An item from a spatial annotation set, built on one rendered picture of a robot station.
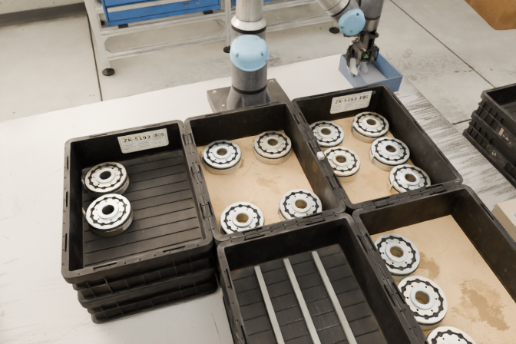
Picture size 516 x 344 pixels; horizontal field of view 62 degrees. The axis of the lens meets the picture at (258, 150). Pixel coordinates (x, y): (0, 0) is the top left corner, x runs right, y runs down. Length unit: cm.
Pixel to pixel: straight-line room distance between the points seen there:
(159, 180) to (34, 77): 213
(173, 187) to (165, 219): 10
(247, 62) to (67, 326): 84
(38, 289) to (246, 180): 57
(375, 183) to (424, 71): 204
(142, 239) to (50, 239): 32
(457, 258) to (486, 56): 253
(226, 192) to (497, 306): 65
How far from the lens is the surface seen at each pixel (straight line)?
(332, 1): 129
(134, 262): 91
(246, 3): 141
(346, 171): 114
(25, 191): 144
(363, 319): 97
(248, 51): 133
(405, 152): 124
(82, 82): 302
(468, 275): 109
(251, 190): 111
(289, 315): 95
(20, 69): 331
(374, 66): 181
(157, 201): 112
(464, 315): 104
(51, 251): 127
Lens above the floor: 170
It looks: 46 degrees down
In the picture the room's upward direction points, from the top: 1 degrees clockwise
